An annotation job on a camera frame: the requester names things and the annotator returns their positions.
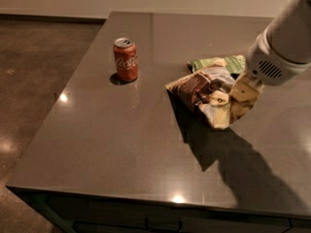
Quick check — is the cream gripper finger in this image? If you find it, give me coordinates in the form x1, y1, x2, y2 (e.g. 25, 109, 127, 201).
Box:
199, 99, 230, 129

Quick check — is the brown chip bag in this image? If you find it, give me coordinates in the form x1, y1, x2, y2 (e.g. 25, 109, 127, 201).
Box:
165, 60, 258, 125

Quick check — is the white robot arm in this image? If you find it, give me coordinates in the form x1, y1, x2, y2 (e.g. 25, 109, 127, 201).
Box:
199, 0, 311, 129

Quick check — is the green jalapeno chip bag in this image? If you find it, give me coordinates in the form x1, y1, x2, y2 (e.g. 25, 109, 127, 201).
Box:
187, 55, 246, 75

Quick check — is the red Coca-Cola can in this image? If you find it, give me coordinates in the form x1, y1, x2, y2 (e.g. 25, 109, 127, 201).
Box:
113, 38, 138, 83

